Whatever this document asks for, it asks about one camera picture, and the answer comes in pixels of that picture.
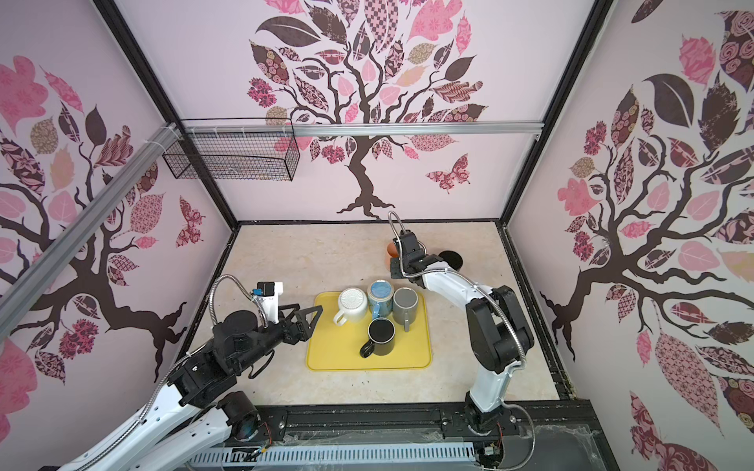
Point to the silver rail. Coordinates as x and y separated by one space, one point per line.
19 299
372 130

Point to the black corner frame post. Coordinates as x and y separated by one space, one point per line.
120 30

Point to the silver rail back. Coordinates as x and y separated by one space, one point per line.
372 130

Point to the grey mug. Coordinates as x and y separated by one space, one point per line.
405 305

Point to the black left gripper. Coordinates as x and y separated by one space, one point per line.
304 332

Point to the white slotted cable duct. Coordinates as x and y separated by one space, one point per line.
238 457

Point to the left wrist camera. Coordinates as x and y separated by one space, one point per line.
266 297

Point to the white ribbed mug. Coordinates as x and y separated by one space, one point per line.
352 305

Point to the black wire basket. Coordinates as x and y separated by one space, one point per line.
267 151

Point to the light blue butterfly mug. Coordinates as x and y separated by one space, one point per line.
380 299

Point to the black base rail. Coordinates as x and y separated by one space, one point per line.
444 421

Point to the black mug white rim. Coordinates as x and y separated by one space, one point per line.
381 338

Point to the silver rail left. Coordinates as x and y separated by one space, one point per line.
19 299

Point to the black right corner post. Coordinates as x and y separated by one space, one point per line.
596 19

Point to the cream and peach mug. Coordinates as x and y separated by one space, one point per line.
392 252

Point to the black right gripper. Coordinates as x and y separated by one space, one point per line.
396 274

